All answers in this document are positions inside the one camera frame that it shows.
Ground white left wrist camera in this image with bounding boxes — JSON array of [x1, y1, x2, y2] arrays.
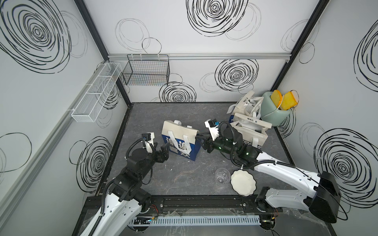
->
[[142, 132, 156, 154]]

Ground white mesh wall shelf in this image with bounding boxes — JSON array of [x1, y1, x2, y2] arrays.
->
[[71, 62, 122, 123]]

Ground yellow toast slice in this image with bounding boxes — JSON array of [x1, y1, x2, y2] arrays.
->
[[270, 89, 283, 108], [280, 90, 299, 111]]

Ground mint green toaster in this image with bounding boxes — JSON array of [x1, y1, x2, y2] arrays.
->
[[261, 91, 291, 126]]

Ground black wire basket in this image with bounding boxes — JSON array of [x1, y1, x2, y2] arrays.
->
[[122, 54, 170, 86]]

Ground left yellow toast slice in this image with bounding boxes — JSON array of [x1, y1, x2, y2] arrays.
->
[[270, 89, 283, 108]]

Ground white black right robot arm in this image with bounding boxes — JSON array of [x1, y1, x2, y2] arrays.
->
[[195, 120, 341, 223]]

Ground white scalloped plate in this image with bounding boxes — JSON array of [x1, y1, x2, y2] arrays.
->
[[230, 170, 257, 197]]

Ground clear plastic cup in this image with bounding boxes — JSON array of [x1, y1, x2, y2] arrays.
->
[[215, 168, 231, 184]]

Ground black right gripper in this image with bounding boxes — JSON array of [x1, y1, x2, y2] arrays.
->
[[195, 131, 237, 158]]

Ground white slotted cable duct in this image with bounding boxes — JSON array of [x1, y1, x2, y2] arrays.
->
[[129, 215, 261, 227]]

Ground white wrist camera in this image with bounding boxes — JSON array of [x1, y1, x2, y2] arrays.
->
[[205, 119, 220, 141], [142, 132, 156, 154]]

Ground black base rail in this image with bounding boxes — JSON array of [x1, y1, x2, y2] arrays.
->
[[82, 194, 321, 215]]

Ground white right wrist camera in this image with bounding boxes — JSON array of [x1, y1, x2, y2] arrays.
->
[[205, 119, 220, 141]]

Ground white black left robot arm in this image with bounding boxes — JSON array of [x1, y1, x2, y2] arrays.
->
[[81, 137, 170, 236]]

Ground right yellow toast slice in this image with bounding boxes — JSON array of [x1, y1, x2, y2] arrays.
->
[[280, 90, 299, 111]]

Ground blue cream takeout bag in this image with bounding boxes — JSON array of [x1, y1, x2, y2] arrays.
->
[[227, 90, 264, 123], [161, 120, 201, 161], [231, 113, 272, 148]]

